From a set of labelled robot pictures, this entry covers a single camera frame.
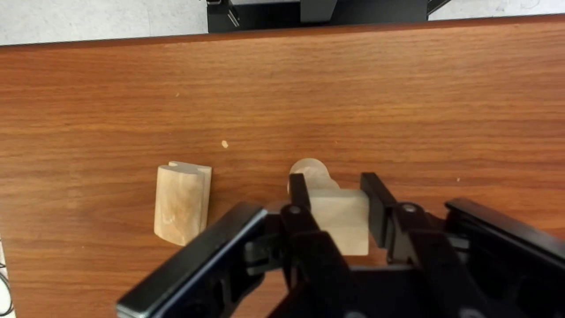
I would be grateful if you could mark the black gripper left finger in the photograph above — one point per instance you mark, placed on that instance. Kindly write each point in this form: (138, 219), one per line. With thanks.
(302, 235)

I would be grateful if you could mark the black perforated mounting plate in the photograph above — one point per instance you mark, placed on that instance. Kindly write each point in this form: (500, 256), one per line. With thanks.
(318, 10)

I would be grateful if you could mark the low curved wooden block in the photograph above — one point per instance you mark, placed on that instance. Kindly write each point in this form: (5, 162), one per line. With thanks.
(182, 203)

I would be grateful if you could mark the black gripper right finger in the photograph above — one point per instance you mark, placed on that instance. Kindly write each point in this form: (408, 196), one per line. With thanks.
(406, 230)

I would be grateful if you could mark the short wooden cylinder block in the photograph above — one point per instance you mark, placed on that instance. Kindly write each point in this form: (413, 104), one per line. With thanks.
(309, 166)

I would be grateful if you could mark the square wooden block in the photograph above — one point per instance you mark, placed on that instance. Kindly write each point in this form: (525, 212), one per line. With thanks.
(343, 222)

